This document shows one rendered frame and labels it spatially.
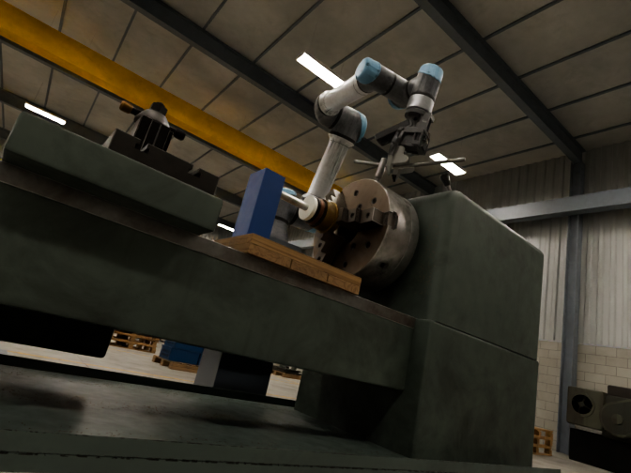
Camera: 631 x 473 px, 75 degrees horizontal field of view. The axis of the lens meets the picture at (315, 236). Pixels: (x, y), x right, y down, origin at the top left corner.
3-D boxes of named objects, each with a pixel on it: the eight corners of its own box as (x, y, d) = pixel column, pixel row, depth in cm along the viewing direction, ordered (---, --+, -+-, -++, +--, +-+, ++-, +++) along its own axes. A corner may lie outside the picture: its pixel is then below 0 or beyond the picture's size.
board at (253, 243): (274, 292, 122) (277, 279, 123) (358, 295, 93) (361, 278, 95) (179, 260, 105) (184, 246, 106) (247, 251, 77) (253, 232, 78)
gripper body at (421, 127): (417, 145, 115) (430, 107, 116) (390, 143, 120) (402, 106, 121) (424, 158, 121) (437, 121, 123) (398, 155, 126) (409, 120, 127)
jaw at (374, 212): (363, 221, 118) (395, 214, 109) (361, 237, 116) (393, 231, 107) (336, 207, 112) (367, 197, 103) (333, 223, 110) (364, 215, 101)
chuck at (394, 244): (321, 279, 134) (352, 190, 138) (390, 299, 108) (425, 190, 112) (300, 270, 129) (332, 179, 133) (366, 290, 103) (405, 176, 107)
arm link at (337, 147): (282, 221, 176) (332, 100, 170) (312, 232, 182) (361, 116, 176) (289, 227, 165) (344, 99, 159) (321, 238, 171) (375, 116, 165)
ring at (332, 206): (328, 208, 120) (303, 196, 115) (348, 204, 113) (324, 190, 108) (320, 238, 117) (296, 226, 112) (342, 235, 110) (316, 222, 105)
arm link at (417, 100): (406, 94, 122) (414, 108, 129) (401, 107, 121) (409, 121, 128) (430, 94, 118) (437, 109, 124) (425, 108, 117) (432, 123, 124)
